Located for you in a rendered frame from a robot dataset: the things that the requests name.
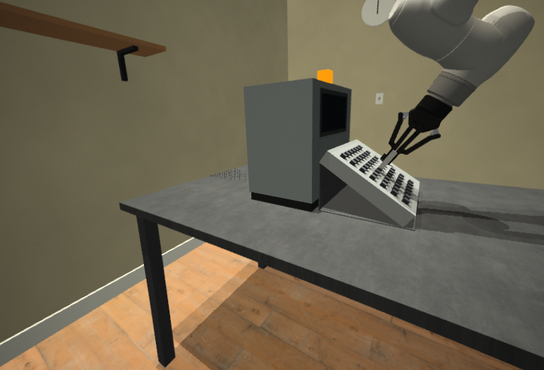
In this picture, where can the grey control console with keypad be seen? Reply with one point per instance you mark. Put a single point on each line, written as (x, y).
(298, 147)

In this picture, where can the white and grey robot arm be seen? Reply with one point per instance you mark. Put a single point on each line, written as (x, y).
(469, 49)

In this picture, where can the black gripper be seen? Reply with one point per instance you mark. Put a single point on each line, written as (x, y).
(426, 116)

